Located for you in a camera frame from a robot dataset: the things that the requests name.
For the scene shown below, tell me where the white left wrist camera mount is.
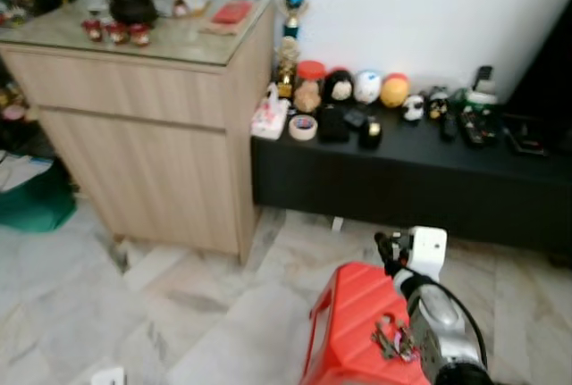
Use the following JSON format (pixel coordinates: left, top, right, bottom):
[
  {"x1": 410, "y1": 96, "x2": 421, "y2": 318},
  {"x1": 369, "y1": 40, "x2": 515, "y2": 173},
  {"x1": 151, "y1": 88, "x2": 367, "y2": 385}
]
[{"x1": 91, "y1": 366, "x2": 127, "y2": 385}]

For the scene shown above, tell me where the white tape roll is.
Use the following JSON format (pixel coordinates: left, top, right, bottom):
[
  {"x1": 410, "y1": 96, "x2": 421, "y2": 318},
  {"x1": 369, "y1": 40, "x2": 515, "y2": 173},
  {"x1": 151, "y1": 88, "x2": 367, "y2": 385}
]
[{"x1": 288, "y1": 114, "x2": 319, "y2": 142}]

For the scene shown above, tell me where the small red cup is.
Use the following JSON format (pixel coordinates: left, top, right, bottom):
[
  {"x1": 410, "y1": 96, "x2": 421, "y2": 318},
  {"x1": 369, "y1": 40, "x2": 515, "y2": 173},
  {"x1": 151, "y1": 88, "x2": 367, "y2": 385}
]
[
  {"x1": 127, "y1": 23, "x2": 152, "y2": 48},
  {"x1": 81, "y1": 18, "x2": 105, "y2": 43},
  {"x1": 105, "y1": 21, "x2": 129, "y2": 46}
]

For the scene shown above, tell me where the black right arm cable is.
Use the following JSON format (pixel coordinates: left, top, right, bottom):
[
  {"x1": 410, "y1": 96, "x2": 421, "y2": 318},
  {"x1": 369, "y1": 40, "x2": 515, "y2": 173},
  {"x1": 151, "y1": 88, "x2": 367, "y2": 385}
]
[{"x1": 418, "y1": 276, "x2": 489, "y2": 370}]

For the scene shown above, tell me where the red plastic stool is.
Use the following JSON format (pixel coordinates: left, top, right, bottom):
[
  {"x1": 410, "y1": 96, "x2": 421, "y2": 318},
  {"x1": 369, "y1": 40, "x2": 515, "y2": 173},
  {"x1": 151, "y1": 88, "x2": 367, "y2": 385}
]
[{"x1": 300, "y1": 262, "x2": 448, "y2": 385}]

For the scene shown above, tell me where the small panda figurine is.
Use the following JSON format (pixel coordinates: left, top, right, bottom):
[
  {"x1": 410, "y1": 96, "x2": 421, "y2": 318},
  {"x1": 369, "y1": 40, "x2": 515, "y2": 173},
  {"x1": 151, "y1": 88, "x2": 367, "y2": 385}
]
[{"x1": 400, "y1": 94, "x2": 426, "y2": 124}]

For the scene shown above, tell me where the black box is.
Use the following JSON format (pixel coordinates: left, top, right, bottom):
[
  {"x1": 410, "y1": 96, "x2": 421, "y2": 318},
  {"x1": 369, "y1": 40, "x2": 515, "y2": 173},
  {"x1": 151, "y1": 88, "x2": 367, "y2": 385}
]
[{"x1": 318, "y1": 105, "x2": 352, "y2": 144}]

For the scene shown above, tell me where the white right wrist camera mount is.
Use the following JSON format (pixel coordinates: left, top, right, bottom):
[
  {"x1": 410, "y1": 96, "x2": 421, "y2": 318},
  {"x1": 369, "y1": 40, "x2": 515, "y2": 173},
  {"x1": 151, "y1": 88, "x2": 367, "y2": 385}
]
[{"x1": 407, "y1": 227, "x2": 448, "y2": 281}]

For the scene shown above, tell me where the pink white tissue pack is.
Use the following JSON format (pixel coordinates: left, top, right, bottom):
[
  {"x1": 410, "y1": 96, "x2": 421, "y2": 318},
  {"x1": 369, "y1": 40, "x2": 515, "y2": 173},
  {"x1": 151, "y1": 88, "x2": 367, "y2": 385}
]
[{"x1": 251, "y1": 83, "x2": 290, "y2": 141}]

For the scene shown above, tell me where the light wooden cabinet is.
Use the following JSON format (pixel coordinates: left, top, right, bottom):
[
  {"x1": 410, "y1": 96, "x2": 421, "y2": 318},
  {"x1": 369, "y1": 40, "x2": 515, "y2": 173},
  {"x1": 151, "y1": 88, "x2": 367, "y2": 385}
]
[{"x1": 0, "y1": 0, "x2": 276, "y2": 265}]

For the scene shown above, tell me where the green and white container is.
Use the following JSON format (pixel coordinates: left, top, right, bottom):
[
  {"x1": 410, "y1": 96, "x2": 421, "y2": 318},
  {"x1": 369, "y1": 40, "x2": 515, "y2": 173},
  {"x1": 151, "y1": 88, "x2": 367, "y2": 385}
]
[{"x1": 464, "y1": 87, "x2": 501, "y2": 119}]

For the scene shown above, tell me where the bunch of keys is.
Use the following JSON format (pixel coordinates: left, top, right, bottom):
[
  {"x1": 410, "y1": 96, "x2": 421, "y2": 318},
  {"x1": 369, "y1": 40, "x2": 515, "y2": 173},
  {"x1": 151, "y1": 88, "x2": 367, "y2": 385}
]
[{"x1": 373, "y1": 314, "x2": 417, "y2": 361}]

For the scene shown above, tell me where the red-lidded jar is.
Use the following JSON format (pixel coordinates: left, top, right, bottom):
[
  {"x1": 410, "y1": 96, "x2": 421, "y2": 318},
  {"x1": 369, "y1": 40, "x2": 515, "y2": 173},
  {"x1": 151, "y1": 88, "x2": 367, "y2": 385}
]
[{"x1": 294, "y1": 60, "x2": 327, "y2": 114}]

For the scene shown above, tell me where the black low bench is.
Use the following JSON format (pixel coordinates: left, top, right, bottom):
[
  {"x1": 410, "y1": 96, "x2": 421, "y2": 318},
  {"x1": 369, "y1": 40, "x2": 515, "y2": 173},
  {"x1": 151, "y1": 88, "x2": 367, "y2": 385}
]
[{"x1": 251, "y1": 104, "x2": 572, "y2": 258}]

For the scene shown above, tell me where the black flat tray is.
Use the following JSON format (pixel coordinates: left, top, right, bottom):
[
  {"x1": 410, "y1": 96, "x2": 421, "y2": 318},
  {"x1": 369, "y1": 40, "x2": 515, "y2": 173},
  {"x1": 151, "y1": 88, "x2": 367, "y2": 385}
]
[{"x1": 501, "y1": 114, "x2": 549, "y2": 156}]

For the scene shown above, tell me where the black remote control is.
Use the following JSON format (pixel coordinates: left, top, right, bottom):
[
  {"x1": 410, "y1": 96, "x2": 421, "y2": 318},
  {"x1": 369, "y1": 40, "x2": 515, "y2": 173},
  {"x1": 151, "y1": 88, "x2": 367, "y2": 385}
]
[{"x1": 459, "y1": 112, "x2": 489, "y2": 148}]

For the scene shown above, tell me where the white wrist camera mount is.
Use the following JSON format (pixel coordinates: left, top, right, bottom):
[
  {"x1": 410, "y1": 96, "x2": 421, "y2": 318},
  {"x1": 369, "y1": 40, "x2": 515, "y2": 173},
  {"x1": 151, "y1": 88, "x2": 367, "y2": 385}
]
[
  {"x1": 407, "y1": 227, "x2": 448, "y2": 281},
  {"x1": 91, "y1": 366, "x2": 127, "y2": 385}
]

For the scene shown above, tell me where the red booklet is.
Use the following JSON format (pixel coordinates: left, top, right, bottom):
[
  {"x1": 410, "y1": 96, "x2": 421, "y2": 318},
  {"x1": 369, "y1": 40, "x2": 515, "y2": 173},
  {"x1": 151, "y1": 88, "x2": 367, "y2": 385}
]
[{"x1": 211, "y1": 0, "x2": 255, "y2": 28}]

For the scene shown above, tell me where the orange round figurine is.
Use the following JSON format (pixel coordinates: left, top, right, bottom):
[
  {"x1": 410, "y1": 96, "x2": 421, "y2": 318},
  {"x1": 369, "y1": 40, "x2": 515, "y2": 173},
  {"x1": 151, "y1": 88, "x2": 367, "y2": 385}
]
[{"x1": 380, "y1": 72, "x2": 412, "y2": 110}]

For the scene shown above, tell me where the black television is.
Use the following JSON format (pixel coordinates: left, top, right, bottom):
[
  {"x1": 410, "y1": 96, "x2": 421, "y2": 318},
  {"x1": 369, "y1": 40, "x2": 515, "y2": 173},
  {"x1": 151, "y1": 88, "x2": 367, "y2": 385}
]
[{"x1": 500, "y1": 5, "x2": 572, "y2": 136}]

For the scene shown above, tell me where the green bag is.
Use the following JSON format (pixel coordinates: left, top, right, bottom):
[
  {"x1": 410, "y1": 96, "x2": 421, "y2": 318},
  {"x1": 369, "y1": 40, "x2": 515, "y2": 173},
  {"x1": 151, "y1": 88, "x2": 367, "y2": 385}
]
[{"x1": 0, "y1": 162, "x2": 78, "y2": 233}]

